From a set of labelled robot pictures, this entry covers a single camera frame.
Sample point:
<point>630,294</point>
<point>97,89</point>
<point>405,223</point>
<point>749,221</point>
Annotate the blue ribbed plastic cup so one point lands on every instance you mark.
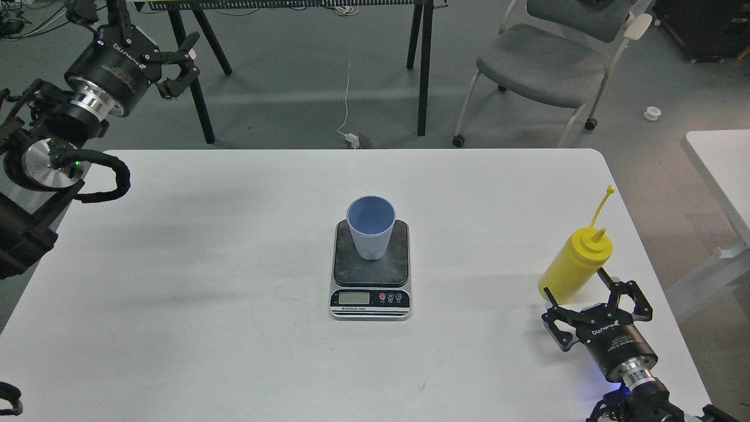
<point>371,220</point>

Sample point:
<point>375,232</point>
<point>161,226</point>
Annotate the black digital kitchen scale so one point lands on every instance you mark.
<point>371,290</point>

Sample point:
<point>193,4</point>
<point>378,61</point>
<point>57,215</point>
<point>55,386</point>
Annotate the small white spool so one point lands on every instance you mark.
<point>652,113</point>

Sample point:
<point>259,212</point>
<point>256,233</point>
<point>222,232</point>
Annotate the black legged background table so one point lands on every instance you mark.
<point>420,32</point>

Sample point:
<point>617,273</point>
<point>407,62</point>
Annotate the yellow squeeze bottle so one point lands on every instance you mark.
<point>584,253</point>

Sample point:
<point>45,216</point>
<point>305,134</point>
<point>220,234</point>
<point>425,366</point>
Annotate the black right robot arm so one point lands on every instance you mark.
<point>640,396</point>

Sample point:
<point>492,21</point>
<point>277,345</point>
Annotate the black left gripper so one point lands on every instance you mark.
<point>111,70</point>

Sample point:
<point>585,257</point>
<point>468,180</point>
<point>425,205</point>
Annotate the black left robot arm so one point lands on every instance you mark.
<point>44,135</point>

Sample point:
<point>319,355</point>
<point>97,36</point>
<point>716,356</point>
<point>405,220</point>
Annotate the black cabinet in corner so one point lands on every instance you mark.
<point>706,31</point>

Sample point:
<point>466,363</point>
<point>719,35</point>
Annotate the grey office chair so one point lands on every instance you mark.
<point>552,69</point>

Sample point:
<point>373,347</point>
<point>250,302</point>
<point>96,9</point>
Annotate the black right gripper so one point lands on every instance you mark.
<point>615,343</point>

